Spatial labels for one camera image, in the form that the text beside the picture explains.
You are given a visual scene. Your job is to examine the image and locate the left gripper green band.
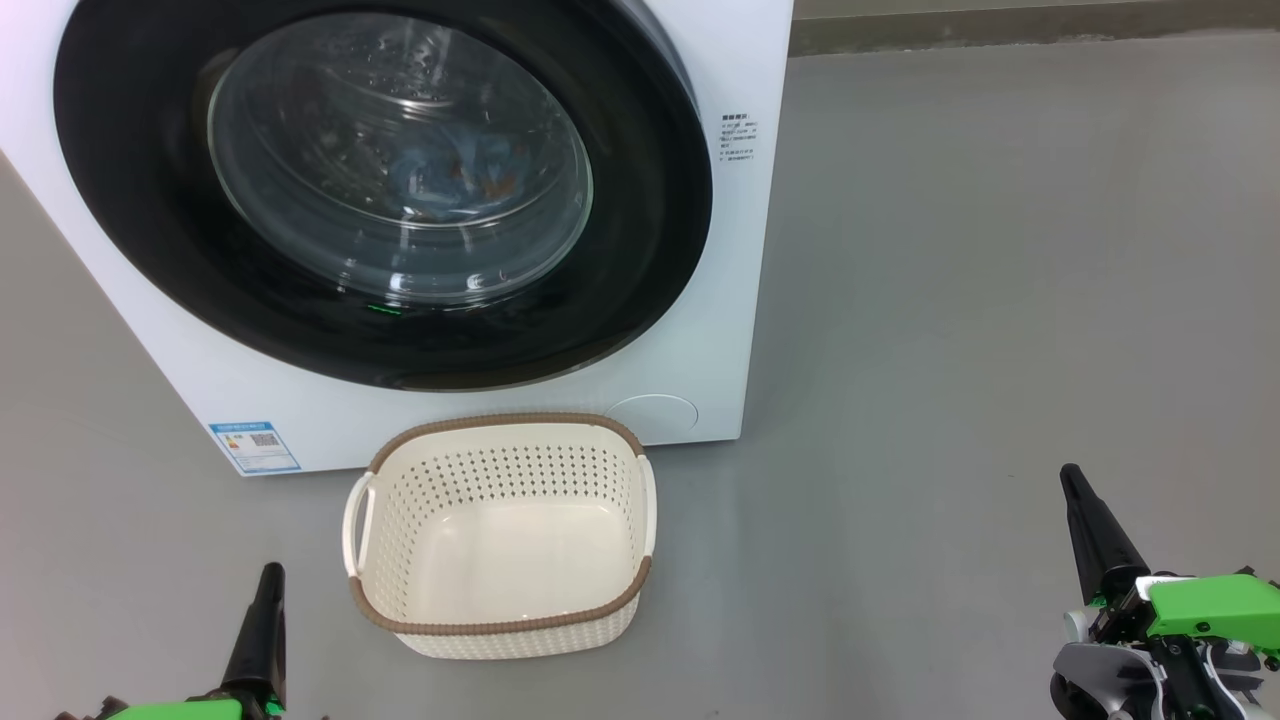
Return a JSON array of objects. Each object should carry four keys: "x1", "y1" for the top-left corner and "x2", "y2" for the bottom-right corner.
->
[{"x1": 55, "y1": 562, "x2": 331, "y2": 720}]

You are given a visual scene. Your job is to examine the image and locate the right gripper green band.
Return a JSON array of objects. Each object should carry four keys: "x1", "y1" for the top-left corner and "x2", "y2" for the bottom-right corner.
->
[{"x1": 1050, "y1": 463, "x2": 1280, "y2": 720}]

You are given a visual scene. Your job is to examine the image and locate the black round glass door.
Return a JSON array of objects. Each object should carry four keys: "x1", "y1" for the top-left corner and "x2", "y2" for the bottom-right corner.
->
[{"x1": 52, "y1": 0, "x2": 715, "y2": 393}]

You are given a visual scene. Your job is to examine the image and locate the blue garment small orange prints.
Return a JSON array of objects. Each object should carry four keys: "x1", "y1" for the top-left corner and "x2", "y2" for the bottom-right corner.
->
[{"x1": 385, "y1": 135, "x2": 501, "y2": 219}]

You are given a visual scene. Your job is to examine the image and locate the cream basket with brown rim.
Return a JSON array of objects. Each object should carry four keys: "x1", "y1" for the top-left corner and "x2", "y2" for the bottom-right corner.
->
[{"x1": 342, "y1": 412, "x2": 659, "y2": 661}]

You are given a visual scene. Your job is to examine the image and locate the white front-load washing machine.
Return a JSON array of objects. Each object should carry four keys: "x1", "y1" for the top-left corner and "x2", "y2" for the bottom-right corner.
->
[{"x1": 0, "y1": 0, "x2": 796, "y2": 479}]

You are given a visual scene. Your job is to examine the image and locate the blue white energy label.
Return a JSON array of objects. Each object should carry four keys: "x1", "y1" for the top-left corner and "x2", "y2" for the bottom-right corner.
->
[{"x1": 208, "y1": 420, "x2": 303, "y2": 476}]

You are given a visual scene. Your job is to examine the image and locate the round white filter cover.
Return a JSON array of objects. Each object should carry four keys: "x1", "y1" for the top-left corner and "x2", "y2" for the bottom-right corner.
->
[{"x1": 603, "y1": 393, "x2": 701, "y2": 446}]

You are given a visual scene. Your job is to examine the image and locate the small printed text label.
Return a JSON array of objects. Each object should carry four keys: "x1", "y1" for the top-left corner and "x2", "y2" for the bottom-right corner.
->
[{"x1": 720, "y1": 112, "x2": 761, "y2": 163}]

